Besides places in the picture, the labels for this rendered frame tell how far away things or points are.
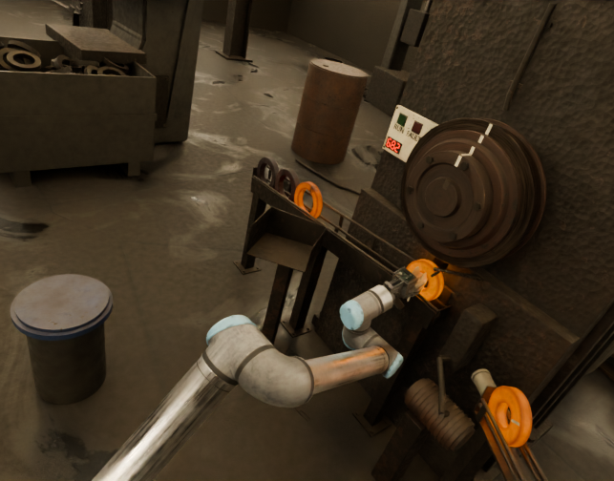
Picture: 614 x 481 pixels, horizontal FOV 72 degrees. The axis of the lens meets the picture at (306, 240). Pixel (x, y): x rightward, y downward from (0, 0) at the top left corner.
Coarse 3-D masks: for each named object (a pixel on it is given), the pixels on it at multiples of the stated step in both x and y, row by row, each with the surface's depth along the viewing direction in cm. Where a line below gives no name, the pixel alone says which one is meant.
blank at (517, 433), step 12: (492, 396) 124; (504, 396) 119; (516, 396) 114; (492, 408) 123; (504, 408) 121; (516, 408) 113; (528, 408) 112; (504, 420) 121; (516, 420) 112; (528, 420) 111; (504, 432) 116; (516, 432) 112; (528, 432) 111; (516, 444) 112
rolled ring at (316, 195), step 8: (304, 184) 202; (312, 184) 199; (296, 192) 208; (304, 192) 208; (312, 192) 198; (320, 192) 198; (296, 200) 209; (320, 200) 197; (304, 208) 209; (312, 208) 200; (320, 208) 199
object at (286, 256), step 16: (272, 208) 184; (256, 224) 173; (272, 224) 188; (288, 224) 185; (304, 224) 182; (256, 240) 181; (272, 240) 185; (288, 240) 187; (304, 240) 186; (320, 240) 175; (256, 256) 173; (272, 256) 175; (288, 256) 177; (304, 256) 178; (288, 272) 180; (304, 272) 169; (272, 288) 187; (272, 304) 192; (272, 320) 196; (272, 336) 201
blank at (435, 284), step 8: (416, 264) 157; (424, 264) 154; (432, 264) 153; (424, 272) 155; (432, 272) 152; (440, 272) 152; (432, 280) 153; (440, 280) 151; (424, 288) 158; (432, 288) 153; (440, 288) 152; (424, 296) 156; (432, 296) 154
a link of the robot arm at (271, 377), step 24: (264, 360) 95; (288, 360) 98; (312, 360) 108; (336, 360) 114; (360, 360) 122; (384, 360) 134; (240, 384) 97; (264, 384) 94; (288, 384) 95; (312, 384) 99; (336, 384) 112
